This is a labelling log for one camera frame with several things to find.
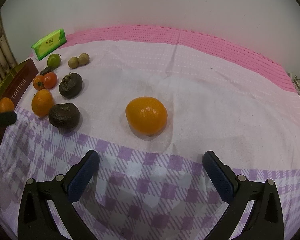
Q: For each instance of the pink foam mat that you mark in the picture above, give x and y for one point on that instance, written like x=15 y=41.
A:
x=202 y=42

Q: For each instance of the large orange mandarin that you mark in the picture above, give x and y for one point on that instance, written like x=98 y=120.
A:
x=146 y=115

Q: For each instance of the small mandarin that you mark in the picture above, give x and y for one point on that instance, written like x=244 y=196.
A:
x=6 y=105

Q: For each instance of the orange-red tomato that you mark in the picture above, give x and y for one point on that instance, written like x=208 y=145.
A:
x=38 y=82

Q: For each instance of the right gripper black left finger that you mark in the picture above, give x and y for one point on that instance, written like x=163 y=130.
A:
x=35 y=220

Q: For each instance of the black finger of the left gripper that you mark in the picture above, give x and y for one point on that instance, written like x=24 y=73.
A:
x=8 y=118

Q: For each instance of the red gold toffee tin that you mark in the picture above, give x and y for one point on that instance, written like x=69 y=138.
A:
x=15 y=84

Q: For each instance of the right tan longan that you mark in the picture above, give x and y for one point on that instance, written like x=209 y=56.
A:
x=83 y=59

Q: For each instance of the left tan longan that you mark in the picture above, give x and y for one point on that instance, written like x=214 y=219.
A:
x=73 y=62

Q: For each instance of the tan longan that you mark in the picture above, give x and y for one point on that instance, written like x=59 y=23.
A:
x=83 y=59
x=73 y=62

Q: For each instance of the red tomato right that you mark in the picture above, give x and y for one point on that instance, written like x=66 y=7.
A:
x=50 y=80

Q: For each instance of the small dark passion fruit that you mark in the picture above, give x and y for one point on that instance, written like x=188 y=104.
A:
x=46 y=70

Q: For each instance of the green tomato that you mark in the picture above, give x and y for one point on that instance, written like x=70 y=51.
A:
x=54 y=61

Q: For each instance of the green tissue pack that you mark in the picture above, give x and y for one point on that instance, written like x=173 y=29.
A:
x=48 y=44

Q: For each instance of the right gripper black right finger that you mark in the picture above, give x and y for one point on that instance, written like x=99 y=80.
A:
x=265 y=220

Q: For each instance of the pink purple checked tablecloth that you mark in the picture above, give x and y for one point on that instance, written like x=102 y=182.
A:
x=154 y=186

